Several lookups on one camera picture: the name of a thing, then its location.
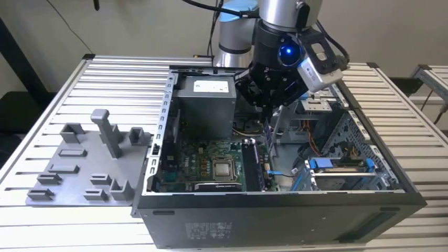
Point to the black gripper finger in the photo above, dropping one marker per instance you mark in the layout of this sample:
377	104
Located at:
250	89
289	92

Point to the dark RAM stick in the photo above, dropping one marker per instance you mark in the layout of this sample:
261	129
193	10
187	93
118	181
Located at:
249	168
267	134

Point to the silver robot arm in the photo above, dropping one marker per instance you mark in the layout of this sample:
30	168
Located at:
281	13

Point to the silver drive cage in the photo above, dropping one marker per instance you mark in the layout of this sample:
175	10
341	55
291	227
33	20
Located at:
317	106

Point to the grey power supply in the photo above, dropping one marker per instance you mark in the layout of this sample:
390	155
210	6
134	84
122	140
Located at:
207	115

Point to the green motherboard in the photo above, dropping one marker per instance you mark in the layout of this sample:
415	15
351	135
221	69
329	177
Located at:
207	151

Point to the CPU socket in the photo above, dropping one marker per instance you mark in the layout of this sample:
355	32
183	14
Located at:
223	158

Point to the blue disk carrier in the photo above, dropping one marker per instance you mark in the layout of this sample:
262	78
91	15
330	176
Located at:
321	163

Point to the silver CPU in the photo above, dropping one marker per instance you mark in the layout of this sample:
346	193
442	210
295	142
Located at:
223	171

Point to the black graphics card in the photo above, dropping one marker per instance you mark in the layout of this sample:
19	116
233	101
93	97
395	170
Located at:
219	187

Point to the neighbouring metal slat table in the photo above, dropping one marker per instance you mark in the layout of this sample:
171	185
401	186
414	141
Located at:
433	78

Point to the black PC case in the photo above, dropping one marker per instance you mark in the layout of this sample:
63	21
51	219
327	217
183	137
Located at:
245	225

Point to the black hanging object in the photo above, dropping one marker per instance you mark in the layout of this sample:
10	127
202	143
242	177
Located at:
97	5

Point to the grey parts rack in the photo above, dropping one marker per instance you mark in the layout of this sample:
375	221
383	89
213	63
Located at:
95	168

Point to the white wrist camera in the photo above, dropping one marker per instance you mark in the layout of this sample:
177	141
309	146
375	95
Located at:
321	76

